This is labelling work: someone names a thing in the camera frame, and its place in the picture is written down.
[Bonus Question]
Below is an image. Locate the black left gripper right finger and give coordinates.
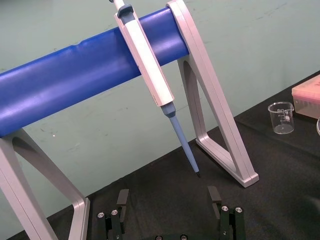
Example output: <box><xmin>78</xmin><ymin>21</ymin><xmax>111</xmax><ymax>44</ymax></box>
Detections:
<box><xmin>207</xmin><ymin>185</ymin><xmax>245</xmax><ymax>240</ymax></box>

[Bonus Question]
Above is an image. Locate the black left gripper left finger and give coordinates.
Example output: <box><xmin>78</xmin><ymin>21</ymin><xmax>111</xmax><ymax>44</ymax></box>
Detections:
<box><xmin>96</xmin><ymin>188</ymin><xmax>130</xmax><ymax>240</ymax></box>

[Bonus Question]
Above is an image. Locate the black table cloth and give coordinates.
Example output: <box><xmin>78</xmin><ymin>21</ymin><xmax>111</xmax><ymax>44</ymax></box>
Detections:
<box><xmin>46</xmin><ymin>70</ymin><xmax>320</xmax><ymax>240</ymax></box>

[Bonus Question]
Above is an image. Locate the small clear glass beaker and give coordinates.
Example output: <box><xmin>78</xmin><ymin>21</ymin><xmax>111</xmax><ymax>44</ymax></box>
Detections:
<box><xmin>267</xmin><ymin>101</ymin><xmax>295</xmax><ymax>135</ymax></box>

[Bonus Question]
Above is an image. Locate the blue and grey pipette stand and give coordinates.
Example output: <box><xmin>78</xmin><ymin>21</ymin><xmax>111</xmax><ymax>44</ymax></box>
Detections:
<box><xmin>0</xmin><ymin>0</ymin><xmax>260</xmax><ymax>240</ymax></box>

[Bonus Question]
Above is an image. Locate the pink pipette tip box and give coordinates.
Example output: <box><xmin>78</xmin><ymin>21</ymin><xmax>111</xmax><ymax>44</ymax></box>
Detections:
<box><xmin>291</xmin><ymin>75</ymin><xmax>320</xmax><ymax>120</ymax></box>

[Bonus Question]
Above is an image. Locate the white and blue pipette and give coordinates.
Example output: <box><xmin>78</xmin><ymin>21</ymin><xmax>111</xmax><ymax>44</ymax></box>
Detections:
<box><xmin>108</xmin><ymin>0</ymin><xmax>202</xmax><ymax>179</ymax></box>

